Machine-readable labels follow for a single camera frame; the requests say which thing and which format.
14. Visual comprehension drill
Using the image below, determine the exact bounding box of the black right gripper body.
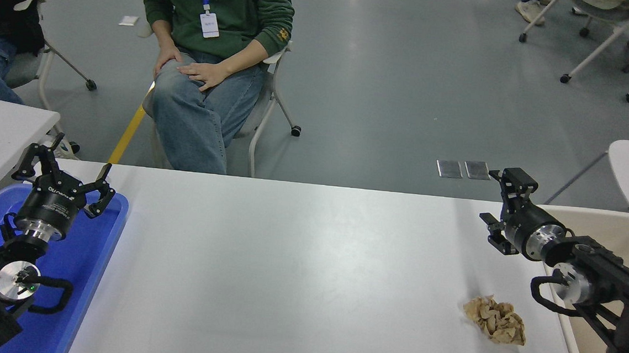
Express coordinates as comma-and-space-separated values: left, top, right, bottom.
499, 201, 554, 261

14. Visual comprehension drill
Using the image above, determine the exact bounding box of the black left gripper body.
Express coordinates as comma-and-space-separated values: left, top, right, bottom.
15, 176, 89, 236

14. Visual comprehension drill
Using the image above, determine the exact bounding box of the tan paper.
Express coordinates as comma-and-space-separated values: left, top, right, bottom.
460, 293, 529, 347

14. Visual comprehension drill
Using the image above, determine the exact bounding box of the person's right hand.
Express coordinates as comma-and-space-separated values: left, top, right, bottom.
152, 44, 185, 82

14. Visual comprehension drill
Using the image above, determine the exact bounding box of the person's left hand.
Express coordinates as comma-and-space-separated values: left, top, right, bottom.
177, 60, 229, 94

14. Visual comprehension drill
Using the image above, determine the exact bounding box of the silver floor outlet plate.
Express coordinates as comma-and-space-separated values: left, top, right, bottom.
464, 161, 492, 181
436, 159, 464, 180

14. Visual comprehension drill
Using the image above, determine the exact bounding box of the blue plastic tray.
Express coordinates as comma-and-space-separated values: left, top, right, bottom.
0, 181, 131, 353

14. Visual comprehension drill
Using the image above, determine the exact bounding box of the large pale bin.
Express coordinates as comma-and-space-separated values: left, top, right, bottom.
529, 205, 629, 353

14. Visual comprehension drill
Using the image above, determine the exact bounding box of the grey chair with white legs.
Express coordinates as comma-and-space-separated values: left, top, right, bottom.
0, 0, 103, 157

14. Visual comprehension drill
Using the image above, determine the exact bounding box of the white framed wheeled chair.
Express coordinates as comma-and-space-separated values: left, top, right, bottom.
127, 20, 309, 181

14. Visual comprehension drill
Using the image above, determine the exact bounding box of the blue lanyard with white badge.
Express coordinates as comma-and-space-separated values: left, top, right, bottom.
191, 0, 222, 39

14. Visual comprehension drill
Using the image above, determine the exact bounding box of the grey seat chair white frame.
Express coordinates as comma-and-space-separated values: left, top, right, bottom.
515, 0, 629, 89

